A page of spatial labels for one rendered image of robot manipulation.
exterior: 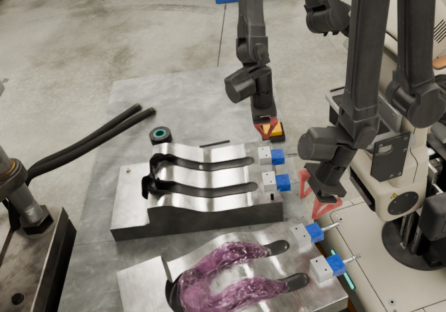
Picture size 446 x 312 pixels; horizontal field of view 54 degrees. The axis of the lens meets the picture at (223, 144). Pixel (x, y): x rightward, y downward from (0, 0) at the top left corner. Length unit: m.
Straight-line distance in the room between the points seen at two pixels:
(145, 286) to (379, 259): 1.05
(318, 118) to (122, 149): 1.57
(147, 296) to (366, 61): 0.71
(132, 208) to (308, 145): 0.63
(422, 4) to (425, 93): 0.18
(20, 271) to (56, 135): 1.91
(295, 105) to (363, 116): 2.10
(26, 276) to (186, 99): 0.87
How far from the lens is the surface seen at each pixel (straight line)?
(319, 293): 1.12
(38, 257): 1.46
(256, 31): 1.12
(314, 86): 3.17
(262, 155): 1.32
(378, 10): 0.81
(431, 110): 0.98
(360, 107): 0.90
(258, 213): 1.26
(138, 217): 1.31
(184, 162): 1.35
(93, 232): 1.41
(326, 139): 0.92
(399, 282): 1.83
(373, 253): 1.89
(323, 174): 1.00
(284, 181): 1.26
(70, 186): 2.82
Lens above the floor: 1.83
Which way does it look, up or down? 42 degrees down
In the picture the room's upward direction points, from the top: 10 degrees counter-clockwise
